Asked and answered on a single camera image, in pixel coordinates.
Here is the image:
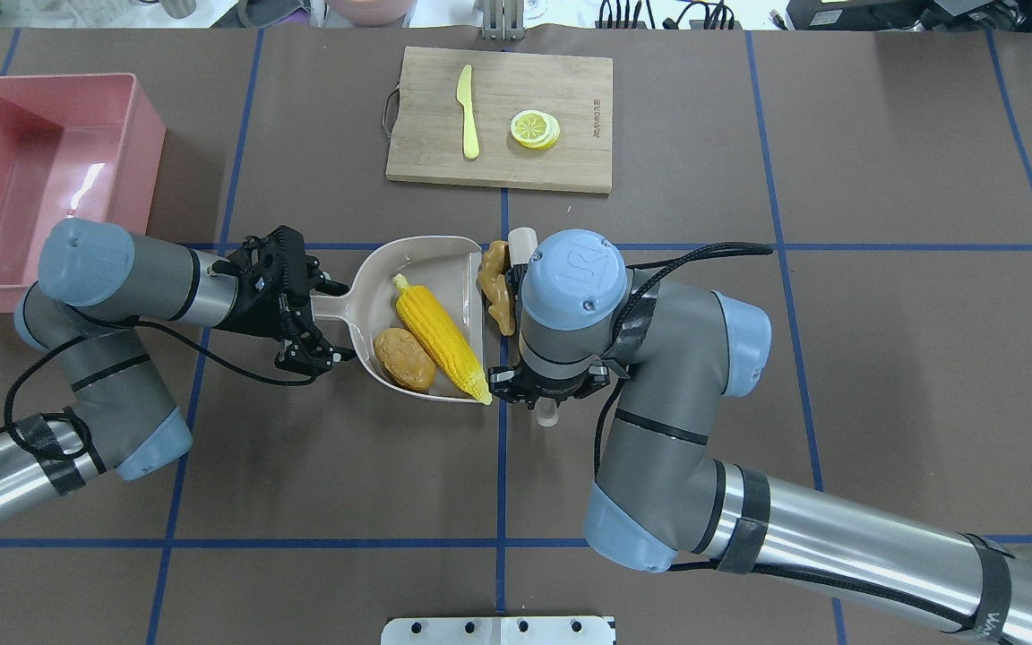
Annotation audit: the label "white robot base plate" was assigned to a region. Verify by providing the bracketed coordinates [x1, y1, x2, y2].
[380, 615, 619, 644]

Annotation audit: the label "beige plastic dustpan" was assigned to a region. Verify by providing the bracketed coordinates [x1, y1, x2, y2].
[312, 236, 485, 395]

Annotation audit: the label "tan toy ginger root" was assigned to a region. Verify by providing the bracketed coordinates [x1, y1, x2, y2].
[477, 240, 517, 336]

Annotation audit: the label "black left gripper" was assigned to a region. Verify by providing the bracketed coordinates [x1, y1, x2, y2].
[211, 226, 357, 377]

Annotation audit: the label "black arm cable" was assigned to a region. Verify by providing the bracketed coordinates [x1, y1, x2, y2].
[2, 319, 320, 460]
[591, 241, 777, 476]

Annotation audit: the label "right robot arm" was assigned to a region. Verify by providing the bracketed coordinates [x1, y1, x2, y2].
[488, 228, 1032, 644]

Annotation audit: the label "pink plastic bin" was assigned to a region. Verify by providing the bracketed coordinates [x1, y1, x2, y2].
[0, 73, 167, 314]

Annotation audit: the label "yellow lemon slices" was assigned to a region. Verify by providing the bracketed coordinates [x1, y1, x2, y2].
[509, 109, 562, 150]

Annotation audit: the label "yellow toy corn cob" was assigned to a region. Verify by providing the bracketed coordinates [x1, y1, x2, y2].
[391, 273, 493, 406]

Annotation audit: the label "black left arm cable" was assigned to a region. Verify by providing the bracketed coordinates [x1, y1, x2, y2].
[2, 319, 320, 460]

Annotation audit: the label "black cable bundle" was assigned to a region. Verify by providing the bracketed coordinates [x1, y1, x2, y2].
[596, 0, 737, 31]

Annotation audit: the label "bamboo cutting board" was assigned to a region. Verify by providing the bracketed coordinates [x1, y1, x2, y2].
[385, 46, 614, 194]

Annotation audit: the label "brown toy potato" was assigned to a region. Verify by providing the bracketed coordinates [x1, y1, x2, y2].
[373, 327, 436, 393]

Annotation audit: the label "yellow plastic knife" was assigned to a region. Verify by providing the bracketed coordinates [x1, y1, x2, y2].
[455, 63, 480, 160]

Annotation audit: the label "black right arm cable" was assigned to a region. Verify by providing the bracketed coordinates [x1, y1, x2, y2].
[591, 241, 777, 476]

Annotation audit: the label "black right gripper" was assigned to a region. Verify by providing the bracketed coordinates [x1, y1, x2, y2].
[490, 362, 611, 409]

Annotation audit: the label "beige hand brush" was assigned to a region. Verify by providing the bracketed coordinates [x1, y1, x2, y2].
[507, 226, 560, 428]

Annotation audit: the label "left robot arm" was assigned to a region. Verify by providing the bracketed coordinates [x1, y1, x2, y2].
[0, 218, 356, 523]

